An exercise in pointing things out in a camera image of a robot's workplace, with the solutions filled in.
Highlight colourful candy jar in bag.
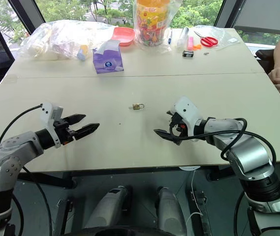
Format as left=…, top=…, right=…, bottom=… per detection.
left=132, top=0, right=183, bottom=54

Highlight thin white cable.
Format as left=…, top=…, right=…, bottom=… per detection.
left=186, top=169, right=205, bottom=223

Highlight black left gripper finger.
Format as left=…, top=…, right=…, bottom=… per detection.
left=64, top=114, right=87, bottom=125
left=73, top=123, right=100, bottom=142

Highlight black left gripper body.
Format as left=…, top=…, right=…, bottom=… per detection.
left=53, top=118, right=78, bottom=146

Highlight large clear bag of items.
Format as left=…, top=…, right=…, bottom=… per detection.
left=18, top=19, right=116, bottom=61

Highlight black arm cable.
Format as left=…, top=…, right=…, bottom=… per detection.
left=0, top=104, right=53, bottom=236
left=168, top=117, right=278, bottom=170

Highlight pink plastic bowl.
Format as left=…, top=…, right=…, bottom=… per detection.
left=111, top=27, right=136, bottom=47

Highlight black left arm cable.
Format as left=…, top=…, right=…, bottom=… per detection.
left=0, top=104, right=53, bottom=236

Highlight silver left robot leg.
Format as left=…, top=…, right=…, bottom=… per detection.
left=83, top=185, right=133, bottom=230

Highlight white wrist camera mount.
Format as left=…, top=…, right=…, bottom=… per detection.
left=171, top=96, right=204, bottom=143
left=40, top=102, right=64, bottom=148

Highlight silver robot leg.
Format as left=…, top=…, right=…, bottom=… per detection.
left=83, top=185, right=133, bottom=230
left=156, top=186, right=187, bottom=236

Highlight purple tissue box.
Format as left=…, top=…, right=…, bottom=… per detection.
left=92, top=39, right=125, bottom=75

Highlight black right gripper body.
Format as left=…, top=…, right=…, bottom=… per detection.
left=169, top=112, right=188, bottom=139

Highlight dark rounded robot torso shape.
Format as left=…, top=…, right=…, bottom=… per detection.
left=63, top=225, right=180, bottom=236

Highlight yellow and blue small bottle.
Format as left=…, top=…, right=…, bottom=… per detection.
left=76, top=44, right=90, bottom=61

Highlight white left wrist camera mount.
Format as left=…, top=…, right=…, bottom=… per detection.
left=40, top=102, right=64, bottom=148

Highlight white round disc under table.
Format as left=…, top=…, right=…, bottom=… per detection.
left=178, top=166, right=202, bottom=172

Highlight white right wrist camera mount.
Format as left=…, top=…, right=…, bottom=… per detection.
left=171, top=96, right=204, bottom=143

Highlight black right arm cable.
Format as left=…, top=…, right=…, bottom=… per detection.
left=168, top=117, right=278, bottom=170

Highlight red-handled scissors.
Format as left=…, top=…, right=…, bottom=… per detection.
left=194, top=30, right=219, bottom=48

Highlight black chair of person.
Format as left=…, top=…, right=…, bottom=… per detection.
left=254, top=48, right=276, bottom=74

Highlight clear flat plastic bag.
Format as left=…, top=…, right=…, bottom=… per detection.
left=193, top=24, right=242, bottom=51

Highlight silver right robot leg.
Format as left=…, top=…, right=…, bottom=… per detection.
left=156, top=186, right=187, bottom=236

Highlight clear plastic tube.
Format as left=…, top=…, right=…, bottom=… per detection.
left=177, top=27, right=190, bottom=48

